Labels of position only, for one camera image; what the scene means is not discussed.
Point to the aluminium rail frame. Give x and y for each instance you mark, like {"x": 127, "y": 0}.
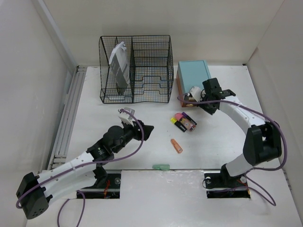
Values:
{"x": 59, "y": 151}

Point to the yellow highlighter marker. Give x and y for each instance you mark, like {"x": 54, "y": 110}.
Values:
{"x": 178, "y": 124}

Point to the blue and orange drawer box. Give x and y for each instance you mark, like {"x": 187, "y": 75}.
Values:
{"x": 190, "y": 74}

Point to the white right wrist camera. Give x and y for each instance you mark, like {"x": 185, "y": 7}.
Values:
{"x": 195, "y": 94}

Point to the pink highlighter marker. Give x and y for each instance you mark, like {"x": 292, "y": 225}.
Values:
{"x": 179, "y": 117}

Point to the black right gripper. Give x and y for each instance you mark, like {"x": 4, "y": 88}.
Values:
{"x": 210, "y": 111}

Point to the purple highlighter marker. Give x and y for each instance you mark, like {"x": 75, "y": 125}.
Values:
{"x": 189, "y": 118}

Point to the black wire mesh organizer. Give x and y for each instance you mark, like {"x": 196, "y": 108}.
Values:
{"x": 151, "y": 73}

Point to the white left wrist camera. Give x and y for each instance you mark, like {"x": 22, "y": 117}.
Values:
{"x": 125, "y": 117}

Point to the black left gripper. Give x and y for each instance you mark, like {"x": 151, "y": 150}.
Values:
{"x": 136, "y": 129}

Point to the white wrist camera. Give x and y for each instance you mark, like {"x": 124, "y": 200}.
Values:
{"x": 125, "y": 117}
{"x": 195, "y": 94}

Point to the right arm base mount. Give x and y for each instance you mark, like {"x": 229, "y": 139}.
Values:
{"x": 218, "y": 188}

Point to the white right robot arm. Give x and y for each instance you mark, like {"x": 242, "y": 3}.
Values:
{"x": 263, "y": 139}

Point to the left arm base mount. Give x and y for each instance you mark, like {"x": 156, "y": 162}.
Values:
{"x": 108, "y": 189}

